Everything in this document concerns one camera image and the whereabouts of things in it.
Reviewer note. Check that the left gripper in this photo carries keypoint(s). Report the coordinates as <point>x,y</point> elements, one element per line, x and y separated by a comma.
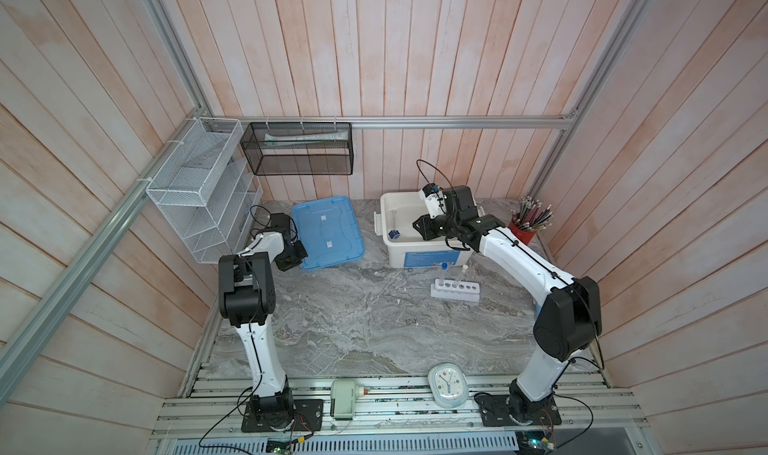
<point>301,253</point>

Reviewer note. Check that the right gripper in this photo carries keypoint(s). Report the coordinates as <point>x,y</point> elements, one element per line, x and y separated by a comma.
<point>425,222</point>

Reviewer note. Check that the blue plastic bin lid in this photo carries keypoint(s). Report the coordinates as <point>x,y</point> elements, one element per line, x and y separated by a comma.
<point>329,231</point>

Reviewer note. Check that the white capped test tube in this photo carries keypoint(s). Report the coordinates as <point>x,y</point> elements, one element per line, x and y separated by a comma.
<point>462,275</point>

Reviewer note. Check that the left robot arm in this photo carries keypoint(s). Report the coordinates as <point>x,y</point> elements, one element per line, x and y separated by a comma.
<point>247,300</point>

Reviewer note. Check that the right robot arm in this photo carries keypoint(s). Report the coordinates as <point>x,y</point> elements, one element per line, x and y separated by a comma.
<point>570,317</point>

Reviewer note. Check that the white plastic storage bin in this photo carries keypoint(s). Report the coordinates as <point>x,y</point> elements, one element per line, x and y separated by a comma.
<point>398,210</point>

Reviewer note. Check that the white test tube rack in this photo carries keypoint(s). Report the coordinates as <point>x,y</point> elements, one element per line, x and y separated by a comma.
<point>455,290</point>

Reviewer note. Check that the red pencil cup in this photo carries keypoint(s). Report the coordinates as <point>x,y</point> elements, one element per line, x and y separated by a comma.
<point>525,235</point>

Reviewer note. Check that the bundle of pencils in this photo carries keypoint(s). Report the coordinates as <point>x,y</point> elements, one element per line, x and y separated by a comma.
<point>532,216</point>

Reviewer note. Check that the pale green timer device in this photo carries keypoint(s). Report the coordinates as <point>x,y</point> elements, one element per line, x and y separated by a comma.
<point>344,395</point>

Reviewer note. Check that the white analog clock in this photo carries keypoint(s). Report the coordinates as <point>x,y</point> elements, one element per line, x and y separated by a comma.
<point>448,385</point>

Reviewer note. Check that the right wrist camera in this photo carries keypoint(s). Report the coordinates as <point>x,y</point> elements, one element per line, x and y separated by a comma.
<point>431,195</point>

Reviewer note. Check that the black mesh wall basket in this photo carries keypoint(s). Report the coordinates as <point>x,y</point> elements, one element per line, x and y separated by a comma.
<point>299,148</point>

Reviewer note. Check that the white wire mesh shelf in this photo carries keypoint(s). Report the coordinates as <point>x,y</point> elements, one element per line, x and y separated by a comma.
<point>204,189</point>

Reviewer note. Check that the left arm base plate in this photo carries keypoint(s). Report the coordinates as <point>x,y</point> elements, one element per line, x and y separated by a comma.
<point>273,414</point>

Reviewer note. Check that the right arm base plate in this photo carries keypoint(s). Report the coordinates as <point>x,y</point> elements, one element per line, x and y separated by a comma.
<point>511,410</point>

